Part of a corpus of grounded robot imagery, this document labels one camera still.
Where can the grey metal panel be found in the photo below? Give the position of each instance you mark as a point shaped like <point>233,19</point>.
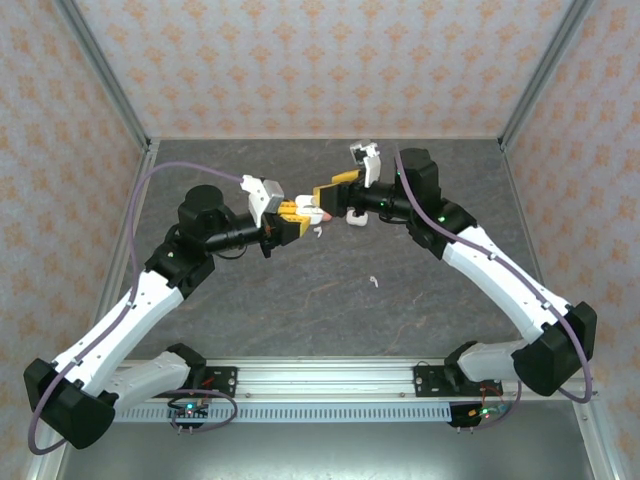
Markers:
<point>320,455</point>

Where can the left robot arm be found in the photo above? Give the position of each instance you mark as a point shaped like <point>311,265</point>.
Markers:
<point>120,320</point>

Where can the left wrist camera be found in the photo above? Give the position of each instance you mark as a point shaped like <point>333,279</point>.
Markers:
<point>265,197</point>

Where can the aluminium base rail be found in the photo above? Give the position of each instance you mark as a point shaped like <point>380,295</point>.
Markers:
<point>325,380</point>

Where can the aluminium side rail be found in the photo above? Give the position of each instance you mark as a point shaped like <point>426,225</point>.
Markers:
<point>506,152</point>
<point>150,155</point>

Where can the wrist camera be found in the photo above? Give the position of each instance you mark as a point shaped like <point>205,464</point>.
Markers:
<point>265,197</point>
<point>371,167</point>

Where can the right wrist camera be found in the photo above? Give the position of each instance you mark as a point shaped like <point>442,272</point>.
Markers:
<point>371,167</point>

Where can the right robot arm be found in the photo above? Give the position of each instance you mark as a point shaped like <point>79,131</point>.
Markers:
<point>510,285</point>

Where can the aluminium corner post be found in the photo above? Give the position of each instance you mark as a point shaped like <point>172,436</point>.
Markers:
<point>545,75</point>
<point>105,75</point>

